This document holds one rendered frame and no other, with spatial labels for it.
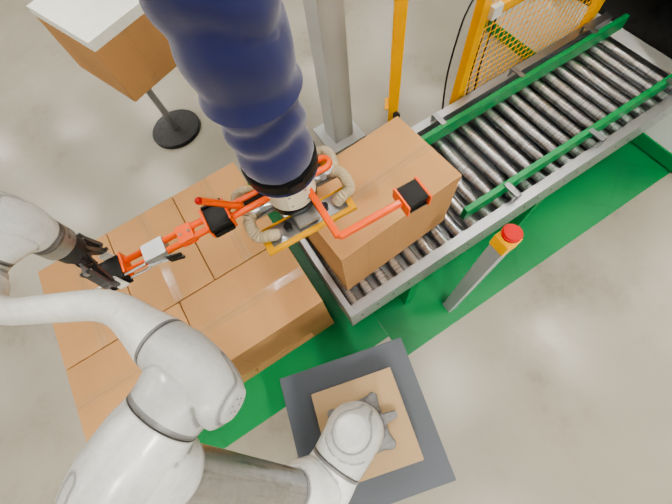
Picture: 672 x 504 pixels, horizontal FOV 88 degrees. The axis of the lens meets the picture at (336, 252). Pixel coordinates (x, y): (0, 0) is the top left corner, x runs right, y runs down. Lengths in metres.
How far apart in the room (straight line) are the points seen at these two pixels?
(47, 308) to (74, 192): 2.65
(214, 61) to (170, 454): 0.63
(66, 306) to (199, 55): 0.51
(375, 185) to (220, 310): 0.95
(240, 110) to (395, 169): 0.85
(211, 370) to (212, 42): 0.53
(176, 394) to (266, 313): 1.15
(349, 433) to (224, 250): 1.19
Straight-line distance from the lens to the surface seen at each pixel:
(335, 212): 1.20
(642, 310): 2.72
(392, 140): 1.58
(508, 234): 1.32
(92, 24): 2.58
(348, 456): 1.06
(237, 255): 1.87
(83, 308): 0.79
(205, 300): 1.86
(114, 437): 0.66
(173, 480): 0.69
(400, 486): 1.45
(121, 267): 1.23
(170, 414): 0.63
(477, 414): 2.24
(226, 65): 0.71
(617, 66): 2.83
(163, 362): 0.64
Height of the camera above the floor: 2.16
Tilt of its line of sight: 67 degrees down
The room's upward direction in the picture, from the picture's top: 14 degrees counter-clockwise
